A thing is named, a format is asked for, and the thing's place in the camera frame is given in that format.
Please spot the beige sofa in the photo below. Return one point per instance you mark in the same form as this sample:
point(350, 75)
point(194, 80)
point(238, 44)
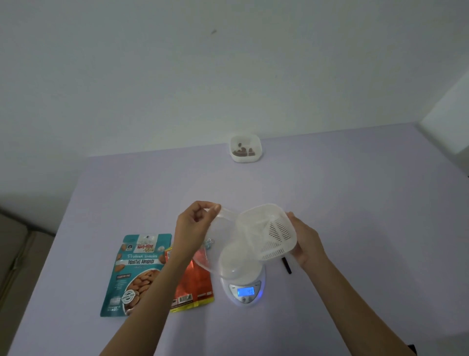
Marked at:
point(18, 256)

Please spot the almonds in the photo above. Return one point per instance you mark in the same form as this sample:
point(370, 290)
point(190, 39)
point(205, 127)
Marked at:
point(243, 149)

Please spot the person's right hand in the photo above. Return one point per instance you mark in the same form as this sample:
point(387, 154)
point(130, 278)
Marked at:
point(311, 245)

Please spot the teal binder clip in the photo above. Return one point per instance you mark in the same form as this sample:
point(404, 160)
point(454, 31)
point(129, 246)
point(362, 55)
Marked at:
point(209, 244)

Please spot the person's right forearm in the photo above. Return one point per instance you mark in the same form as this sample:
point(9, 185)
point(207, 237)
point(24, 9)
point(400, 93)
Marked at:
point(355, 311)

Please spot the teal roasted almonds bag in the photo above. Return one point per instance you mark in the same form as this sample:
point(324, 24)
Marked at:
point(132, 267)

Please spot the person's black clothing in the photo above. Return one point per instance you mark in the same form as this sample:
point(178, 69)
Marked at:
point(411, 350)

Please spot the black plastic spoon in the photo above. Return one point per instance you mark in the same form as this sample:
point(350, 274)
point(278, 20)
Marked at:
point(287, 266)

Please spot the orange salted almonds bag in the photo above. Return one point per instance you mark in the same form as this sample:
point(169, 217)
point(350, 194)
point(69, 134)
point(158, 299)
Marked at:
point(194, 286)

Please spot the white kitchen scale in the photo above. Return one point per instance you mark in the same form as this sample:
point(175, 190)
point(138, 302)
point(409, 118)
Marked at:
point(245, 293)

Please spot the person's left hand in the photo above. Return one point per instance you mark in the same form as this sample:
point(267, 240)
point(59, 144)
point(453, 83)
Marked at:
point(190, 234)

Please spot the white square plastic container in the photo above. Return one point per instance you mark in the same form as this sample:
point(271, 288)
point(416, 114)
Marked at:
point(278, 234)
point(246, 158)

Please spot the person's left forearm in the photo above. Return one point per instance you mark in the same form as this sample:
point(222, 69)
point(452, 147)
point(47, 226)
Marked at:
point(146, 308)

